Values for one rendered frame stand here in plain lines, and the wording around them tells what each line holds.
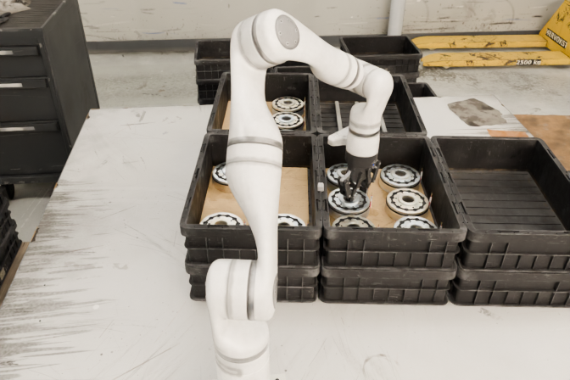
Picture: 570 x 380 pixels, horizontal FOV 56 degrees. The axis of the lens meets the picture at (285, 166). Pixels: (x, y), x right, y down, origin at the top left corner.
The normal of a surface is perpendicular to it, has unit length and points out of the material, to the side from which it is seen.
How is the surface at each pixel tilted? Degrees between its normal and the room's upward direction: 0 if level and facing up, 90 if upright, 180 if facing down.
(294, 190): 0
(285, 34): 62
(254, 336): 17
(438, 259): 90
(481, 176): 0
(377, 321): 0
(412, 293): 90
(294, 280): 90
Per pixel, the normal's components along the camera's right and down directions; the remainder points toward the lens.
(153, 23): 0.10, 0.55
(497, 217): 0.01, -0.83
